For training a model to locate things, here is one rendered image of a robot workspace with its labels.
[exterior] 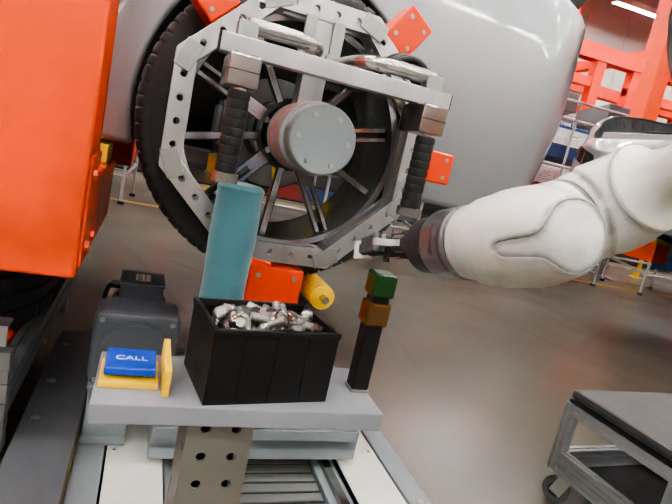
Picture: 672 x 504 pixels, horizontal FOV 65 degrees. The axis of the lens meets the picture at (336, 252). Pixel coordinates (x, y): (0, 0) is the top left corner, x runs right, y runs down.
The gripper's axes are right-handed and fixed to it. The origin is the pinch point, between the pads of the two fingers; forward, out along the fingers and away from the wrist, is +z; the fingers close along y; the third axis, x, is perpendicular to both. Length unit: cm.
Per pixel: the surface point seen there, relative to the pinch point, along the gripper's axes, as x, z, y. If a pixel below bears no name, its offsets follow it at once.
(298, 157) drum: -16.1, 12.7, 8.9
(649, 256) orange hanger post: -47, 210, -379
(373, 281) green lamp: 5.1, -0.7, -1.2
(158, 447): 45, 49, 22
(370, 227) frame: -8.0, 29.4, -16.2
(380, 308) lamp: 9.4, -0.5, -3.1
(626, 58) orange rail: -384, 449, -656
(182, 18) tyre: -44, 31, 29
